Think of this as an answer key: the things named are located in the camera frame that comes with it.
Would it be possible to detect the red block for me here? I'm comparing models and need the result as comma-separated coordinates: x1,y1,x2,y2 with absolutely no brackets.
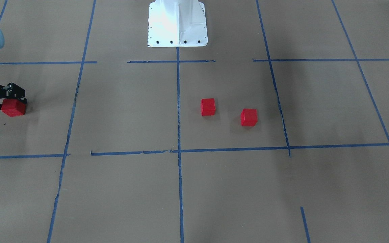
201,98,216,116
240,109,258,127
1,99,26,117

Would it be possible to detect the center blue tape line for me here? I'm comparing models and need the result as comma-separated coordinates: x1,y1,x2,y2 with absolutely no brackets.
176,47,185,243

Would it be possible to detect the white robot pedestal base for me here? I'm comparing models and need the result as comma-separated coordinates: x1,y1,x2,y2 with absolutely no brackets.
147,0,208,48

